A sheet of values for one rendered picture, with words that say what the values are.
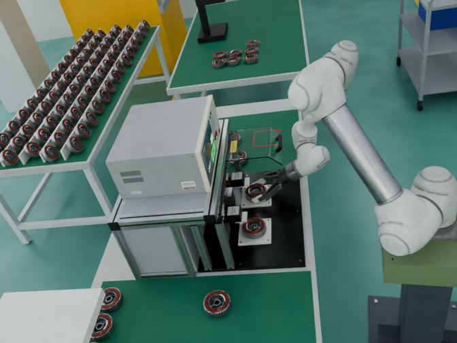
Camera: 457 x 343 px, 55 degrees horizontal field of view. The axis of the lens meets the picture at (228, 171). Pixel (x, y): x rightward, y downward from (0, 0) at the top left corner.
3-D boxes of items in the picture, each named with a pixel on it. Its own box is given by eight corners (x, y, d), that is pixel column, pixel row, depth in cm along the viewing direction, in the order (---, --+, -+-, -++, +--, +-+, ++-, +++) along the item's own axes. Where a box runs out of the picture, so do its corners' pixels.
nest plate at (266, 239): (271, 219, 210) (271, 218, 209) (271, 243, 199) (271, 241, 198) (240, 222, 213) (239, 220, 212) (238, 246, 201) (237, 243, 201)
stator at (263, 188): (267, 186, 227) (266, 181, 225) (267, 202, 218) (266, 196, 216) (245, 188, 229) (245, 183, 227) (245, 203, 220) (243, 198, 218)
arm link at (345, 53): (330, 69, 176) (309, 83, 169) (343, 28, 162) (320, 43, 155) (358, 85, 170) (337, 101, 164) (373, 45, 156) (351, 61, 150)
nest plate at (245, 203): (271, 186, 229) (271, 184, 228) (271, 206, 217) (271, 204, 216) (243, 188, 231) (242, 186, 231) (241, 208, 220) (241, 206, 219)
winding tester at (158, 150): (221, 131, 214) (212, 94, 201) (211, 192, 180) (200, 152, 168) (144, 139, 221) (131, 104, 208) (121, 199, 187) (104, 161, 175)
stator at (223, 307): (211, 323, 175) (209, 318, 173) (200, 303, 183) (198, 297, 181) (236, 309, 178) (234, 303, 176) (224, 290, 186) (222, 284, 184)
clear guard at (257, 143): (281, 135, 221) (280, 125, 217) (282, 165, 203) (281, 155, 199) (218, 142, 227) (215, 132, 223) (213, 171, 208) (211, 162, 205)
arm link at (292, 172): (304, 167, 216) (294, 173, 219) (293, 156, 212) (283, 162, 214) (305, 180, 209) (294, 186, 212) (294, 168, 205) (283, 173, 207)
